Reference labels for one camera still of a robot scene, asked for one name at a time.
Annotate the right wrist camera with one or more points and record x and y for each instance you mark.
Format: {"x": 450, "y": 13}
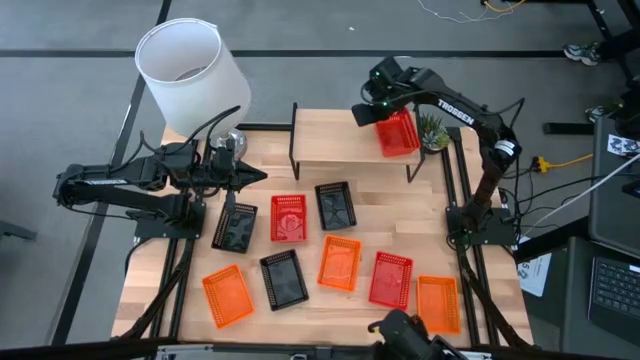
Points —
{"x": 391, "y": 65}

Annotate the dark grey side desk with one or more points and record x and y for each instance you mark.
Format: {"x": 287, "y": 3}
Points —
{"x": 615, "y": 215}

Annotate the black plastic slotted basket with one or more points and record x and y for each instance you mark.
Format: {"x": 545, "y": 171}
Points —
{"x": 235, "y": 234}
{"x": 336, "y": 207}
{"x": 284, "y": 280}

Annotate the black front frame bar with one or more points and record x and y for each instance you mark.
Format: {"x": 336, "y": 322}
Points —
{"x": 75, "y": 352}

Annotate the dark grey chair foot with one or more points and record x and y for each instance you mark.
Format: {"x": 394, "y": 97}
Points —
{"x": 15, "y": 231}

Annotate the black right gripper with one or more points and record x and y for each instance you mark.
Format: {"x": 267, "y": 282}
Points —
{"x": 395, "y": 87}

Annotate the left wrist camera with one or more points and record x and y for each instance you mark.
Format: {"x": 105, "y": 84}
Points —
{"x": 225, "y": 155}

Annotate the red plastic slotted basket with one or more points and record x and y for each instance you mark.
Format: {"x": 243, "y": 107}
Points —
{"x": 289, "y": 220}
{"x": 391, "y": 280}
{"x": 400, "y": 139}

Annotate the black laptop keyboard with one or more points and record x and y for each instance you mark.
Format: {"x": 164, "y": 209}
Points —
{"x": 617, "y": 290}

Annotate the black stand leg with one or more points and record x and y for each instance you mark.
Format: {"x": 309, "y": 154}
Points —
{"x": 602, "y": 25}

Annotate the white shade table lamp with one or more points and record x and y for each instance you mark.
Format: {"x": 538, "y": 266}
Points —
{"x": 200, "y": 95}

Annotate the black floor bar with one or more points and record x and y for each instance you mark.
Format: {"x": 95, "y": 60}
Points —
{"x": 570, "y": 128}

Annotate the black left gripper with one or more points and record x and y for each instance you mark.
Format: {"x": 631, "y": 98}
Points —
{"x": 220, "y": 175}

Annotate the person's shoe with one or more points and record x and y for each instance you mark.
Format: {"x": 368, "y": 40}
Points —
{"x": 582, "y": 54}
{"x": 600, "y": 112}

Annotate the orange plastic slotted basket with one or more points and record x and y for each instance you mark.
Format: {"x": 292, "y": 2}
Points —
{"x": 227, "y": 297}
{"x": 439, "y": 305}
{"x": 340, "y": 262}

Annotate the black frame rail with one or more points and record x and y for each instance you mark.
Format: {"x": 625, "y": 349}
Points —
{"x": 176, "y": 325}
{"x": 492, "y": 325}
{"x": 471, "y": 325}
{"x": 158, "y": 325}
{"x": 265, "y": 127}

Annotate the silver mount bar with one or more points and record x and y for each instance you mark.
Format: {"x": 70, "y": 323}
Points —
{"x": 225, "y": 354}

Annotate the person's leg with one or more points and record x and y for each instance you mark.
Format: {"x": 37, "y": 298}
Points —
{"x": 622, "y": 50}

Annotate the small potted succulent plant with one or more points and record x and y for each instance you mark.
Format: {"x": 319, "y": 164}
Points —
{"x": 434, "y": 134}

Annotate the white paper sheet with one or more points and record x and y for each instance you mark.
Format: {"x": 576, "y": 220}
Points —
{"x": 537, "y": 270}

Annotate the wooden shelf with black legs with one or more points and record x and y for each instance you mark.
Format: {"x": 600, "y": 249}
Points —
{"x": 330, "y": 135}

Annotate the white paper with black marker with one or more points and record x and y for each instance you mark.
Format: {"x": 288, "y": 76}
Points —
{"x": 622, "y": 145}

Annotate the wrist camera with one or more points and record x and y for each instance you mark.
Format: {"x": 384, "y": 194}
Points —
{"x": 391, "y": 65}
{"x": 225, "y": 155}

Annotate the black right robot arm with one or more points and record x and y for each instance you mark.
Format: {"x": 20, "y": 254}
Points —
{"x": 487, "y": 127}

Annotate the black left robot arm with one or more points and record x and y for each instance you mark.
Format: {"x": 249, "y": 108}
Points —
{"x": 125, "y": 197}

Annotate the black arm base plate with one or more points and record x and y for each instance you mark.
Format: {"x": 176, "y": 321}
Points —
{"x": 500, "y": 232}
{"x": 150, "y": 228}

